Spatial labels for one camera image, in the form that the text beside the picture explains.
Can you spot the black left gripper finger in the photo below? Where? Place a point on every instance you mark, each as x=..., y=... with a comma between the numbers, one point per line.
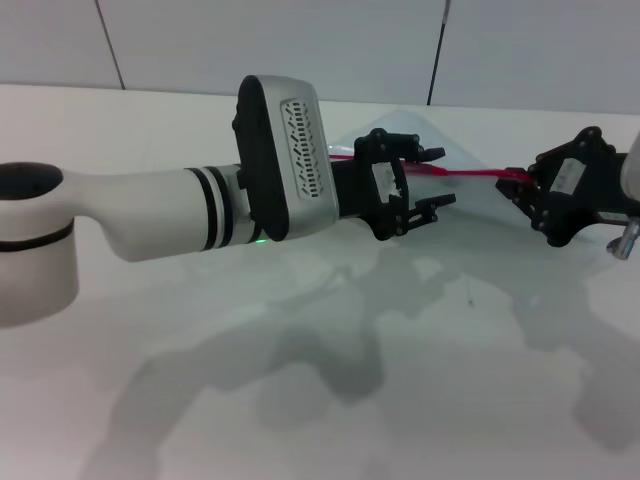
x=430, y=206
x=423, y=150

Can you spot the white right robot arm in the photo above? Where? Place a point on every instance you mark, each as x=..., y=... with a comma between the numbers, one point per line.
x=632, y=165

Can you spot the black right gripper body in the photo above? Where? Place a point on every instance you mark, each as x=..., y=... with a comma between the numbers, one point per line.
x=575, y=185

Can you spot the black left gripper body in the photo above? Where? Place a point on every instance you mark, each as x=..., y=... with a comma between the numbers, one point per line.
x=365, y=195

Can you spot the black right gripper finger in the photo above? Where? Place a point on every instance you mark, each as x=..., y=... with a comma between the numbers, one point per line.
x=515, y=195
x=521, y=175

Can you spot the clear document bag red zipper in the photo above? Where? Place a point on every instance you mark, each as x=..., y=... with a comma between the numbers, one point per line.
x=470, y=173

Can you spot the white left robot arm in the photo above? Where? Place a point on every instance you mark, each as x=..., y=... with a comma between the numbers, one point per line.
x=125, y=215

